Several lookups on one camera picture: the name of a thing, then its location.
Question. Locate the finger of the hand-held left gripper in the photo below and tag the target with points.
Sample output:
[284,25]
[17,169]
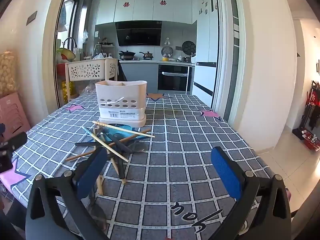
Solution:
[16,141]

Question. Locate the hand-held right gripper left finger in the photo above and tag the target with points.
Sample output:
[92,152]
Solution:
[91,172]

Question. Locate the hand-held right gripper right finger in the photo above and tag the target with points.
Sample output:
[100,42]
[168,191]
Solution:
[226,175]

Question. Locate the white plastic utensil holder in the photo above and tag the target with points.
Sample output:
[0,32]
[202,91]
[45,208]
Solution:
[120,112]

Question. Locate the pink plastic stool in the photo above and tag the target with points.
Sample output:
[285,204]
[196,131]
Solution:
[12,115]

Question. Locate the grey checked tablecloth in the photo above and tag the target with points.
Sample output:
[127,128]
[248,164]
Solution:
[175,170]

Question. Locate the bag of pale puffed snacks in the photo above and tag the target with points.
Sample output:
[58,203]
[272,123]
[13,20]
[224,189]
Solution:
[7,75]

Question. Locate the gold foil bundle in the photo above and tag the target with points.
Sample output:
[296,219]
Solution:
[68,90]

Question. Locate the red plastic basin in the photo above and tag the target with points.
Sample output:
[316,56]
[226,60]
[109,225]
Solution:
[61,69]

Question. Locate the yellow green colander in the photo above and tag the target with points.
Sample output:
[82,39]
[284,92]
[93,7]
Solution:
[66,54]

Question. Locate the cream perforated storage trolley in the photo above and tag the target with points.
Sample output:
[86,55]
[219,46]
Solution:
[87,70]

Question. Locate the black and red floor stand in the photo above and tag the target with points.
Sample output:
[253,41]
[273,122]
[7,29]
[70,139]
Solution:
[311,120]

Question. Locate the black plastic bag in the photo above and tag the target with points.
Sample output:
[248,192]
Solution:
[122,72]

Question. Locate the black built-in oven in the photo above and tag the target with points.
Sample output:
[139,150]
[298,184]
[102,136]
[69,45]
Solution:
[173,80]

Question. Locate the grey kitchen base cabinet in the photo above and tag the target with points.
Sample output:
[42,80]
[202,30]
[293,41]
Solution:
[140,72]

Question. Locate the curved steel faucet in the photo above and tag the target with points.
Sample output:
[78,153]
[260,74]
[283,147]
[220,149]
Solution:
[70,40]

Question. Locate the white plastic bag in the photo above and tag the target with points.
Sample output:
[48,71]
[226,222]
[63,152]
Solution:
[98,56]

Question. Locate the white rice cooker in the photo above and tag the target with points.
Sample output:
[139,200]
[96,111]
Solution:
[193,58]

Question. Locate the white refrigerator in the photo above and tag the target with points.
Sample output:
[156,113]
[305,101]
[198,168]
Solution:
[206,55]

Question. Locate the steel saucepan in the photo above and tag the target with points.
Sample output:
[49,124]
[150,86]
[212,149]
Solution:
[187,59]

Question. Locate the cooking pots on stove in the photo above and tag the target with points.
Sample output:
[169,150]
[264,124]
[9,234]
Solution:
[127,54]

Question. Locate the hanging clear plastic bag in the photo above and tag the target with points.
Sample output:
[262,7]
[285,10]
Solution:
[85,35]

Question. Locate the steel cooking pot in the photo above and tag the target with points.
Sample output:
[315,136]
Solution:
[147,55]

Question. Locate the black multi-hole pan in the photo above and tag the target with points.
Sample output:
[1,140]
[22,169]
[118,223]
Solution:
[189,48]

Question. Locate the round steel steamer rack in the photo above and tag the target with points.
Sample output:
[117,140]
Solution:
[167,51]

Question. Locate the black range hood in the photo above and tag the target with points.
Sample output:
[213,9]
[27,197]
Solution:
[138,33]

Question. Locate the group of fridge magnets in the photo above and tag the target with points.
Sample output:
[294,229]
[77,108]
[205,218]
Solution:
[207,6]

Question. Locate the red paper sticker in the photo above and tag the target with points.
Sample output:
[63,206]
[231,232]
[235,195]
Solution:
[125,4]
[163,2]

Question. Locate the white sliding door frame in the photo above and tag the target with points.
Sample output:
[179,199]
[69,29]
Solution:
[231,55]

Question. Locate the grey wall panel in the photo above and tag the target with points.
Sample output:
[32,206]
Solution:
[31,18]

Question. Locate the white wall cabinets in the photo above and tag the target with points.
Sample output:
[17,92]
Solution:
[145,10]

